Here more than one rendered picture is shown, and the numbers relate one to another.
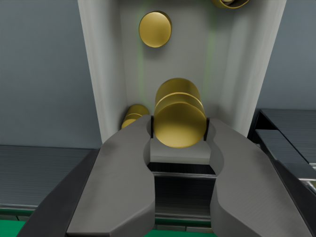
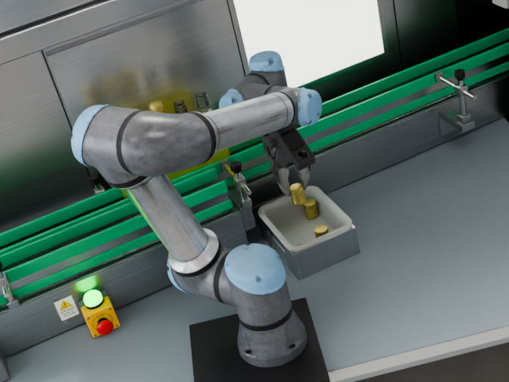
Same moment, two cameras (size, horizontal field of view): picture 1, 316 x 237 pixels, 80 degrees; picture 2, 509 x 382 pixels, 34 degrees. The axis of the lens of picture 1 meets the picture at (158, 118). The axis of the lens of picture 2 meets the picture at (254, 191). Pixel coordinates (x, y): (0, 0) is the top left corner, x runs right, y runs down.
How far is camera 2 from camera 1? 1.94 m
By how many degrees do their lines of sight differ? 28
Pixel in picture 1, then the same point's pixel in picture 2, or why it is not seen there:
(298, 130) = (237, 235)
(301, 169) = (247, 204)
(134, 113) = (313, 209)
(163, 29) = (317, 230)
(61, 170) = (335, 171)
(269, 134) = (251, 225)
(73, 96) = (352, 208)
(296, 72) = not seen: hidden behind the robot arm
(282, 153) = (248, 214)
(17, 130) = (379, 180)
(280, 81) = not seen: hidden behind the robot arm
